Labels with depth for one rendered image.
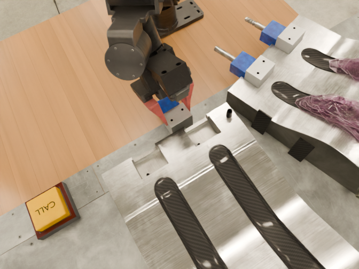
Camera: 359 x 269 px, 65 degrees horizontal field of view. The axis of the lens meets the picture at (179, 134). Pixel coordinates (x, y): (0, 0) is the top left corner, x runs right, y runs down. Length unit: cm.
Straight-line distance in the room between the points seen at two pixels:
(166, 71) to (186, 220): 24
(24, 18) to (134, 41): 193
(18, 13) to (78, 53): 160
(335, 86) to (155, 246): 44
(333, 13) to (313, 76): 147
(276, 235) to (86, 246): 34
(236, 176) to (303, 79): 26
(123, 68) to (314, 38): 44
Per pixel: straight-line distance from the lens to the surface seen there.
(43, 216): 59
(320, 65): 67
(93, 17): 85
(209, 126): 54
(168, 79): 41
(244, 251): 46
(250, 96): 59
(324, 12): 208
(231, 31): 76
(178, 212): 48
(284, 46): 65
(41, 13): 228
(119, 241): 57
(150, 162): 52
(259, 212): 49
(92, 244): 59
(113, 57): 41
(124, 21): 43
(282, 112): 58
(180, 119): 56
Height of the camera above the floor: 135
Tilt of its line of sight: 66 degrees down
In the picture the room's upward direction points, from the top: 11 degrees counter-clockwise
